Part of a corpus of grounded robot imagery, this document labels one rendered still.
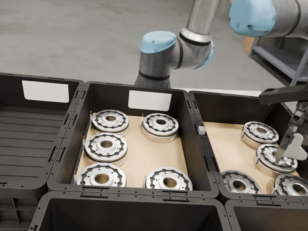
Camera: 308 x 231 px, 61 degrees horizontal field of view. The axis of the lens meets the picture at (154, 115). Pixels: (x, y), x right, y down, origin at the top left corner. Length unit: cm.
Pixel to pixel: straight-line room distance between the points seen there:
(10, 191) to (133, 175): 26
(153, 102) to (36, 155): 35
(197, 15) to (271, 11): 43
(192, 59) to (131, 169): 49
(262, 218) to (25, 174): 49
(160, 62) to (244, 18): 44
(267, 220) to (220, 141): 31
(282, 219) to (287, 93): 26
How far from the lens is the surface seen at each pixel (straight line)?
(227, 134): 82
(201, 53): 96
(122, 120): 73
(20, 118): 82
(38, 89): 82
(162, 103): 79
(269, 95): 64
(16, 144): 73
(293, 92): 63
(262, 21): 52
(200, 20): 92
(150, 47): 89
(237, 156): 75
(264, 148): 77
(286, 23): 56
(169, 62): 91
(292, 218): 57
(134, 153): 68
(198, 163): 58
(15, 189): 49
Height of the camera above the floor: 128
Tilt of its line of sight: 33 degrees down
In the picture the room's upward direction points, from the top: 9 degrees clockwise
